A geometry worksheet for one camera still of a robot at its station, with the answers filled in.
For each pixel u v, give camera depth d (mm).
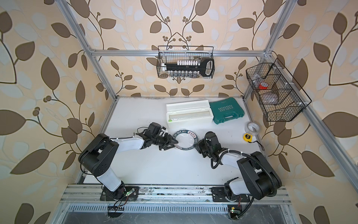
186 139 935
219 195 734
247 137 937
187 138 937
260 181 425
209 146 718
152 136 742
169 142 804
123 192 697
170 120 966
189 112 1023
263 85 806
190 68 849
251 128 1012
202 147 807
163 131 840
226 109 1060
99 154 488
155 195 757
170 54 912
